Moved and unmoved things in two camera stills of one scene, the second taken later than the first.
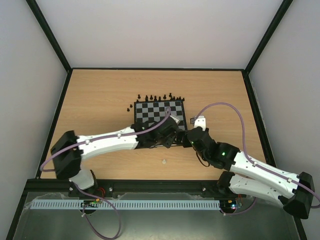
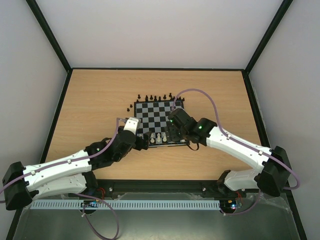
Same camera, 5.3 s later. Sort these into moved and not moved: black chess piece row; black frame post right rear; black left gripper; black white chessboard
Moved: black left gripper
Not moved: black frame post right rear; black chess piece row; black white chessboard
